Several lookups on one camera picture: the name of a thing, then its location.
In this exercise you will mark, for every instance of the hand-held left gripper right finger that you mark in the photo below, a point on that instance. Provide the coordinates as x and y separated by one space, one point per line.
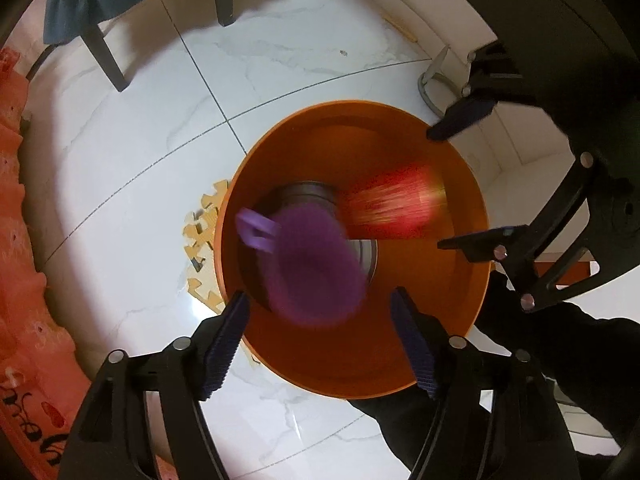
415 340

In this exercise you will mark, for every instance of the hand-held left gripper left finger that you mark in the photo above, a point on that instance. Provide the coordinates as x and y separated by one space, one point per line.
227 345

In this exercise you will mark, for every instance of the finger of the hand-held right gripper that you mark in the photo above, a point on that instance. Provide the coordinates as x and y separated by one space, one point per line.
480 242
462 115

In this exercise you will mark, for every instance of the orange plastic bucket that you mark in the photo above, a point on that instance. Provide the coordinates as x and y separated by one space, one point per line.
430 275

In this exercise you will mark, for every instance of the red snack packet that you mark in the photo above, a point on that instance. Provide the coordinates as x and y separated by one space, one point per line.
395 205

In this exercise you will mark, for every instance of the purple plastic cup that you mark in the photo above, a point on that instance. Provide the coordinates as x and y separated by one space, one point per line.
310 270

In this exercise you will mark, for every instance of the round metal tin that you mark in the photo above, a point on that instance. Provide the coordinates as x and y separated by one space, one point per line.
305 192

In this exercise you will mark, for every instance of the wooden strip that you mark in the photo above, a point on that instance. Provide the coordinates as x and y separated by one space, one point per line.
400 27

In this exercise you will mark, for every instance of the yellow foam puzzle mat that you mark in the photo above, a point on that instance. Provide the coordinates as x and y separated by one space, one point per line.
205 210

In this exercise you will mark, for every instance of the person's black trouser legs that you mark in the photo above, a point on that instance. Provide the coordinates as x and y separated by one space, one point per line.
590 360

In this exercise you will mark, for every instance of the orange printed bed cover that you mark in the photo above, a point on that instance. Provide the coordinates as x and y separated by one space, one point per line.
25 260

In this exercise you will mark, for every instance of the grey wooden chair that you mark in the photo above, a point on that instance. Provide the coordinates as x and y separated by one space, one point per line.
107 57

